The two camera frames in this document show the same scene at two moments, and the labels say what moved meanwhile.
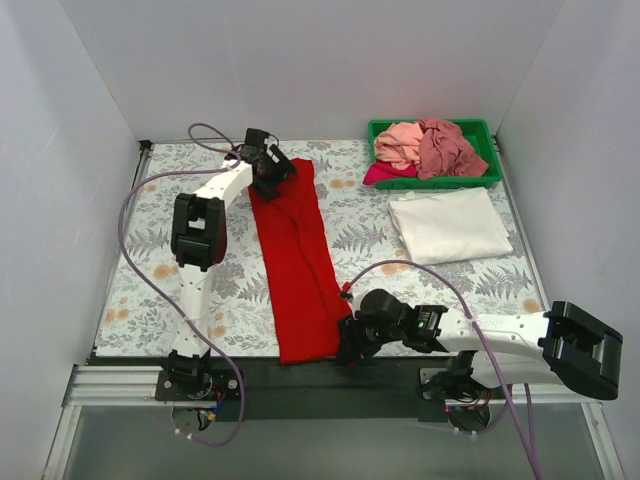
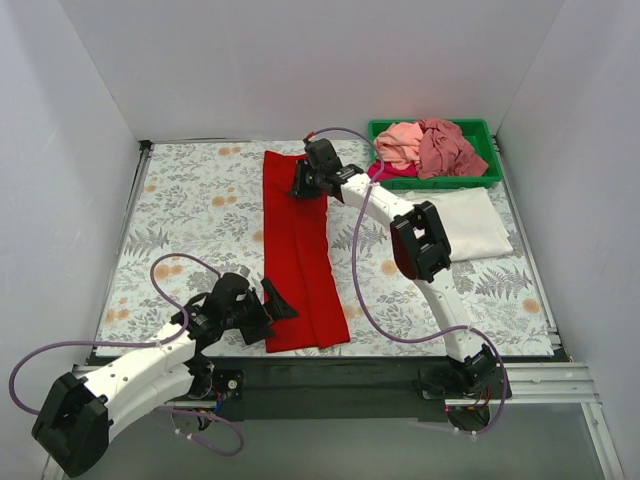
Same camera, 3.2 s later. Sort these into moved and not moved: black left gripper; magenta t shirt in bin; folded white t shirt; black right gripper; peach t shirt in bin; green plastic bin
Moved: black left gripper; black right gripper
Not moved: green plastic bin; magenta t shirt in bin; peach t shirt in bin; folded white t shirt
